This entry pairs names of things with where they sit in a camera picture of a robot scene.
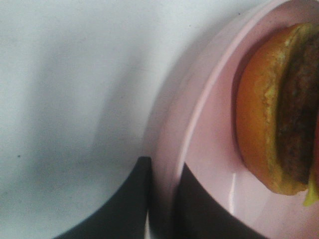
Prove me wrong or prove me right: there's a burger with lettuce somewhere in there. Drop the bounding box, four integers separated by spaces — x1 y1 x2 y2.
235 23 319 206

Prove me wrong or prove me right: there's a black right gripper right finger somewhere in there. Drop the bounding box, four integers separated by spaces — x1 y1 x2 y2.
174 165 265 239

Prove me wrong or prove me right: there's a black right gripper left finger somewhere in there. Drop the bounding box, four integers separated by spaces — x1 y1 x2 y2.
57 156 152 239

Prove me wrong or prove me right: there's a pink round plate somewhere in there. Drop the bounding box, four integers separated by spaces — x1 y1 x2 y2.
150 0 319 239

